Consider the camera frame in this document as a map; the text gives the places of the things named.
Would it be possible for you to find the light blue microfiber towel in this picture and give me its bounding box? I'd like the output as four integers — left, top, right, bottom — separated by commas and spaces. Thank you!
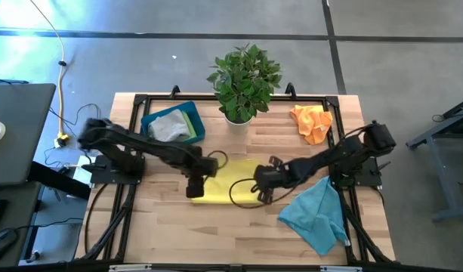
278, 175, 351, 257

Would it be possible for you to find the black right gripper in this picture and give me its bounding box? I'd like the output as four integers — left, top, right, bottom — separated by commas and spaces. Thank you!
253, 156, 291, 205

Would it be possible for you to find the dark grey side desk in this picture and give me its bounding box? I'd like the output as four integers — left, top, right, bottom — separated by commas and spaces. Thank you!
0, 82, 57, 187

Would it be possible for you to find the yellow plug white socket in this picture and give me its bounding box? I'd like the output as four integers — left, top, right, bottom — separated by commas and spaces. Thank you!
53, 131, 71, 149

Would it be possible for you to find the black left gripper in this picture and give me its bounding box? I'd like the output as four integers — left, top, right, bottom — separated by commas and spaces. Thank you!
180, 147, 219, 199

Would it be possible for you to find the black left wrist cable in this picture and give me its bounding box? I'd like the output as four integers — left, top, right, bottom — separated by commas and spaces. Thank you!
205, 150, 229, 171

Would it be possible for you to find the small white box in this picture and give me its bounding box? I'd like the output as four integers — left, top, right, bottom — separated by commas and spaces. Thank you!
72, 155, 94, 186

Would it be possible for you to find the white bracket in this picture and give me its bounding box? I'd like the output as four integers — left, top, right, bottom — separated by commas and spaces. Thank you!
109, 264, 153, 272
320, 265, 363, 272

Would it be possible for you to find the green plant in white pot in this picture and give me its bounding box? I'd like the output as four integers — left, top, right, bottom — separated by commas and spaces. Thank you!
206, 43, 283, 136

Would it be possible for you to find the black side desk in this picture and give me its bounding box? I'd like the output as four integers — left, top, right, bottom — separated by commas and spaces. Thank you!
0, 161, 92, 267

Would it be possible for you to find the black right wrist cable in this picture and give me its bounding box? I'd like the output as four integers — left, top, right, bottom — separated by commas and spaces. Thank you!
229, 177, 296, 209

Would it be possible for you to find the thin black floor cable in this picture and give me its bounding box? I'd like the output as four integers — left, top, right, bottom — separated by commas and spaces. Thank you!
44, 102, 107, 167

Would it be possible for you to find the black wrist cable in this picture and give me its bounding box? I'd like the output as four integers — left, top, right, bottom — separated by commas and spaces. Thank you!
205, 150, 229, 171
229, 177, 296, 209

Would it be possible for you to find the black aluminium table frame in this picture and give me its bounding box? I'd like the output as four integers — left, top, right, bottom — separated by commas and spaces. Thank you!
74, 82, 397, 272

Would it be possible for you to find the dark cable beside frame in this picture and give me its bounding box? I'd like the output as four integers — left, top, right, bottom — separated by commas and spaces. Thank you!
83, 183, 110, 254

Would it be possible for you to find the blue-grey metal table frame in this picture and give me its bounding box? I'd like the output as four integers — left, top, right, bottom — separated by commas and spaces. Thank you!
406, 96, 463, 223

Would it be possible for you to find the black computer mouse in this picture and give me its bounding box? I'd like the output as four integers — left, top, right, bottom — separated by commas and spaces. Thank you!
0, 228, 20, 265

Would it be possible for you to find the orange microfiber towel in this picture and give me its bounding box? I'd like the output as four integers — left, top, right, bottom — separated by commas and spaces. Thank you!
289, 104, 334, 146

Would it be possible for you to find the yellow floor cable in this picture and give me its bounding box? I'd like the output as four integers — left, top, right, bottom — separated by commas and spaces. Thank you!
29, 0, 66, 137

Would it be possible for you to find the green microfiber towel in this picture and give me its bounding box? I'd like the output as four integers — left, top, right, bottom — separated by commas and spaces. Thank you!
181, 111, 197, 139

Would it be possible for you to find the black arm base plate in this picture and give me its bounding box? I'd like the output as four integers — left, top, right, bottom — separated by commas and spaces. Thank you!
82, 154, 145, 186
329, 157, 383, 189

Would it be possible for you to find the teal plastic bin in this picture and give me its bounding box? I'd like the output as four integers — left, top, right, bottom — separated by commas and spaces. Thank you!
140, 100, 206, 146

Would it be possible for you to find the grey microfiber towel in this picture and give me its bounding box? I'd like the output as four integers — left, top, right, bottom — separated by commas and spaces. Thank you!
147, 109, 193, 143

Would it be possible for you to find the yellow microfiber towel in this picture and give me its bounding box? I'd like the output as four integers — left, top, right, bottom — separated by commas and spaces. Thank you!
191, 158, 264, 205

